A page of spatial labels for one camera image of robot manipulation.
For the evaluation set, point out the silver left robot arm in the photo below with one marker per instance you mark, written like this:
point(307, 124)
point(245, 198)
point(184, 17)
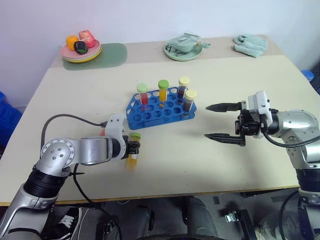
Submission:
point(57, 152)

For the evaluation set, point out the black green toy ball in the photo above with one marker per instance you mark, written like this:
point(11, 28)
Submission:
point(80, 47)

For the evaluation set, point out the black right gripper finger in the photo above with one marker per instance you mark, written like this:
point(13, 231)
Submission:
point(225, 107)
point(225, 137)

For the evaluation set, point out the orange test tube green cap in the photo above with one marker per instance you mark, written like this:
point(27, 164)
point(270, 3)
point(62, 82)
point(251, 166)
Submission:
point(163, 93)

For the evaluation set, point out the blue container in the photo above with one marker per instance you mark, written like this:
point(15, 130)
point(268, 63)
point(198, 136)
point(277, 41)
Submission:
point(308, 75)

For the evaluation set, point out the yellow test tube green cap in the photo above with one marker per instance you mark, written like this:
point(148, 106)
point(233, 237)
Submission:
point(131, 162)

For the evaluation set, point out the blue plastic crate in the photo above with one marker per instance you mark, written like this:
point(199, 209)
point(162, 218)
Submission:
point(7, 117)

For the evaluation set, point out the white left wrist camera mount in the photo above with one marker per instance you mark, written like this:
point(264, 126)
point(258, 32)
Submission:
point(114, 126)

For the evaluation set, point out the dark brown tube cream cap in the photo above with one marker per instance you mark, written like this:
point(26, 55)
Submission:
point(188, 103)

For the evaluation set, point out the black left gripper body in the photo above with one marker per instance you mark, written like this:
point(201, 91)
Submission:
point(132, 147)

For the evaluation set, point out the red loose test tube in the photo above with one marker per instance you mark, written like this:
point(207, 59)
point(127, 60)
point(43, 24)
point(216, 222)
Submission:
point(102, 132)

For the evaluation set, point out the yellow plate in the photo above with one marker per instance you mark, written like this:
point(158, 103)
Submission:
point(93, 57)

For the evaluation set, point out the light green folded cloth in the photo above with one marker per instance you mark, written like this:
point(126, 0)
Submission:
point(251, 45)

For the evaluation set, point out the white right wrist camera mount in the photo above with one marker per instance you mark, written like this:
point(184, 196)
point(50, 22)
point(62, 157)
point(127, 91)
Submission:
point(260, 102)

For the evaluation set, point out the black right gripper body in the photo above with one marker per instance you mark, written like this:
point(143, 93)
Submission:
point(247, 126)

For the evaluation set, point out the dark grey rounded shape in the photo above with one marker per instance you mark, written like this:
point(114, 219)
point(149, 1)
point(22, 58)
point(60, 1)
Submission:
point(200, 217)
point(141, 222)

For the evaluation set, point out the dark red tube yellow cap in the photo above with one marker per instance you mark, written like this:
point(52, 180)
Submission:
point(182, 90)

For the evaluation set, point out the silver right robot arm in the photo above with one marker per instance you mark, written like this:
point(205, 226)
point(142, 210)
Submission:
point(297, 122)

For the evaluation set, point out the black frame bar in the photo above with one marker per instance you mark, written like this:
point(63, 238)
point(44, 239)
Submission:
point(247, 225)

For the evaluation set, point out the pink plate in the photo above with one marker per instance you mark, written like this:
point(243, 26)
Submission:
point(68, 53)

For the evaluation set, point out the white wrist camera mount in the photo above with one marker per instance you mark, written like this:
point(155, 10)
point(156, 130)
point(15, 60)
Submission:
point(260, 102)
point(114, 126)

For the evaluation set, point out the silver metal bracket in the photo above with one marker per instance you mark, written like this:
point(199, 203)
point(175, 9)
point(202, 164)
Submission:
point(231, 217)

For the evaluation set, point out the black white sneaker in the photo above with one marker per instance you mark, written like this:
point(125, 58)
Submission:
point(66, 221)

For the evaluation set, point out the blue test tube rack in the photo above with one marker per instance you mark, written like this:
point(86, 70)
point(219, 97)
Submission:
point(160, 115)

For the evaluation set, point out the green table mat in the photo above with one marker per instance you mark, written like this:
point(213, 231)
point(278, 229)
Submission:
point(112, 56)

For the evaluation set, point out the red test tube green cap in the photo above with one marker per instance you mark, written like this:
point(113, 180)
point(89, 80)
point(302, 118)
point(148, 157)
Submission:
point(144, 97)

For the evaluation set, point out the light green plate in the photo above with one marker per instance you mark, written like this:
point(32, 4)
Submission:
point(182, 56)

